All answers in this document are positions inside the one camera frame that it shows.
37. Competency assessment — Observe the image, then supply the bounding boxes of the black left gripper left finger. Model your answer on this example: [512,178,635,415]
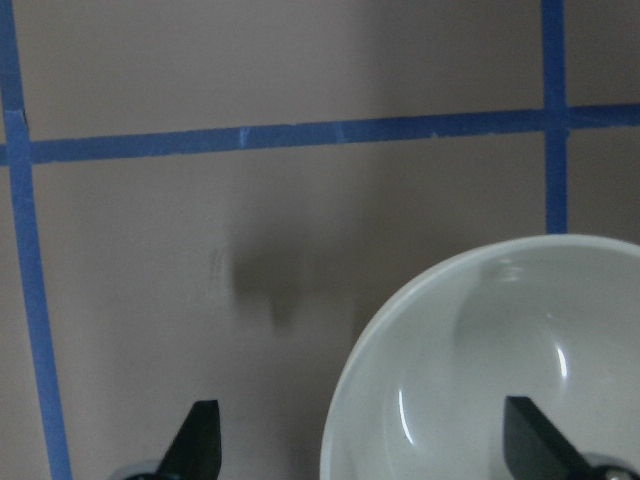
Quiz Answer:
[154,400,222,480]

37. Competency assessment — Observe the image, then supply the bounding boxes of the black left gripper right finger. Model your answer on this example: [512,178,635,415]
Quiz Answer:
[502,396,600,480]

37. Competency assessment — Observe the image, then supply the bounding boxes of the white ceramic bowl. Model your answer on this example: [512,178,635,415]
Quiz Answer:
[320,235,639,479]

